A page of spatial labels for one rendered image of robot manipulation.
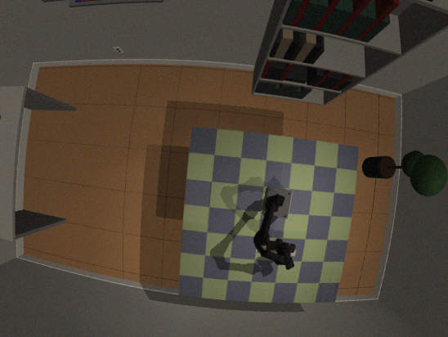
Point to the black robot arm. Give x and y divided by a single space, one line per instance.
262 237

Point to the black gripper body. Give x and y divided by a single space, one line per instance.
279 247

